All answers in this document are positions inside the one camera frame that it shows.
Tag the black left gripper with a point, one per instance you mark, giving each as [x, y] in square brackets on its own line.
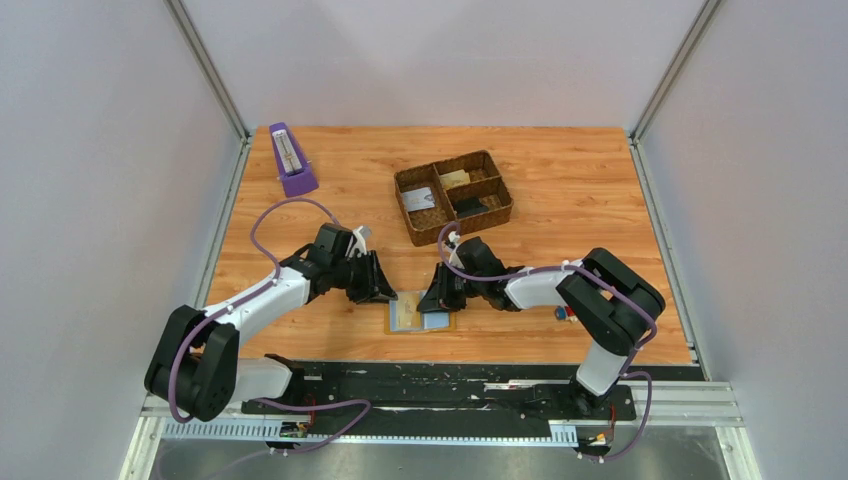
[376, 288]

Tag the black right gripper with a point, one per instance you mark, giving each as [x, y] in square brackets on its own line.
[439, 297]

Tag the gold card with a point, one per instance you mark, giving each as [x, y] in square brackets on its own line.
[454, 179]
[403, 314]

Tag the black card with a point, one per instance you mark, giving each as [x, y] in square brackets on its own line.
[469, 207]

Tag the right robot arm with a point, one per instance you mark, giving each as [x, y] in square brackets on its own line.
[616, 306]

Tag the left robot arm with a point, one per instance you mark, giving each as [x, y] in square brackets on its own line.
[197, 368]

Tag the silver card in basket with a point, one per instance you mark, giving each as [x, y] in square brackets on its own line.
[418, 199]

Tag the gold card in basket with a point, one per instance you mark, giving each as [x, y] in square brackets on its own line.
[454, 179]

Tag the brown wicker divided basket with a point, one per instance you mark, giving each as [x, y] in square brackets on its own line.
[487, 184]

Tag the colourful toy block truck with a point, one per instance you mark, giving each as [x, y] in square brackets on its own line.
[565, 313]

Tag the purple metronome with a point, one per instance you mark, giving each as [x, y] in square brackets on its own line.
[294, 169]

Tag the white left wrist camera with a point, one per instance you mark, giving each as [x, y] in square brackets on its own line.
[358, 243]

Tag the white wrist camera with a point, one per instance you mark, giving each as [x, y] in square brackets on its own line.
[452, 242]
[358, 243]

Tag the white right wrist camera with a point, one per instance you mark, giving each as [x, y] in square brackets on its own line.
[452, 242]

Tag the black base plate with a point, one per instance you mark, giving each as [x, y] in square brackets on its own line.
[449, 401]

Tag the aluminium frame rail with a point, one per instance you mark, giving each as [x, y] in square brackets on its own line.
[660, 404]

